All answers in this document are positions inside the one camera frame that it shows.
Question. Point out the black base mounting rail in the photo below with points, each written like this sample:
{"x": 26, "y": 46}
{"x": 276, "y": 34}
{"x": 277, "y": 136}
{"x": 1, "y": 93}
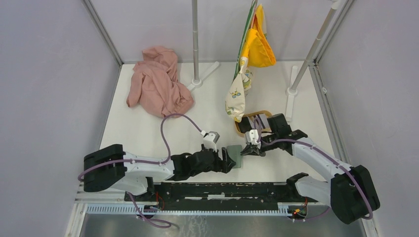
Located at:
{"x": 221, "y": 196}

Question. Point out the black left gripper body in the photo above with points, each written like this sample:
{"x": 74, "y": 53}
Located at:
{"x": 212, "y": 167}

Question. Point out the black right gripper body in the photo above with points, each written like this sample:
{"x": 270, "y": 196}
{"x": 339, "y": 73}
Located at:
{"x": 265, "y": 147}

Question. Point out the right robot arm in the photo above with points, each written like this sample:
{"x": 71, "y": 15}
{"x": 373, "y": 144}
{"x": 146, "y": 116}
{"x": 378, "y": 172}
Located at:
{"x": 347, "y": 190}

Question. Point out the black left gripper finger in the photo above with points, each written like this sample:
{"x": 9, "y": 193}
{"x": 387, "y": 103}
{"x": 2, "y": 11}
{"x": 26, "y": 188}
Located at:
{"x": 226, "y": 157}
{"x": 225, "y": 168}

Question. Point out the right metal rack pole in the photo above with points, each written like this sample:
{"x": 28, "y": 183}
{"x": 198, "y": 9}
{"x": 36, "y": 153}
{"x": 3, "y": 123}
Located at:
{"x": 298, "y": 73}

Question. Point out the metal rack pole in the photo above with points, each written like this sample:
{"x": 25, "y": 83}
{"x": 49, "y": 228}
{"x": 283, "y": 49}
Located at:
{"x": 198, "y": 79}
{"x": 298, "y": 73}

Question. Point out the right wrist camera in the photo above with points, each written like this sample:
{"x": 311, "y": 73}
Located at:
{"x": 253, "y": 137}

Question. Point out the yellow oval tray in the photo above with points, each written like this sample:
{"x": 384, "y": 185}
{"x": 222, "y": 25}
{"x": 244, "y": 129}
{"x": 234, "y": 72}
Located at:
{"x": 268, "y": 114}

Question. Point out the left metal rack pole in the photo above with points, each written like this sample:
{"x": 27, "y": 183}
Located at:
{"x": 198, "y": 79}

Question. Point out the black phone in tray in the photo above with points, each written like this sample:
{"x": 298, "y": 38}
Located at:
{"x": 245, "y": 125}

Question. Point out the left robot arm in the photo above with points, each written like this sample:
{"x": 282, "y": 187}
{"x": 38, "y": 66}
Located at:
{"x": 112, "y": 167}

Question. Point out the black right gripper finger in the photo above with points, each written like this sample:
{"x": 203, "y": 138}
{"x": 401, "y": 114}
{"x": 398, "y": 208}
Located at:
{"x": 251, "y": 148}
{"x": 250, "y": 152}

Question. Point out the cartoon print children's garment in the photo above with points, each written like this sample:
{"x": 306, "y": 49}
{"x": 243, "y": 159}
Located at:
{"x": 255, "y": 51}

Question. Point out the pink crumpled garment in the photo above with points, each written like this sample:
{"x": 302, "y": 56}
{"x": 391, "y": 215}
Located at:
{"x": 155, "y": 85}

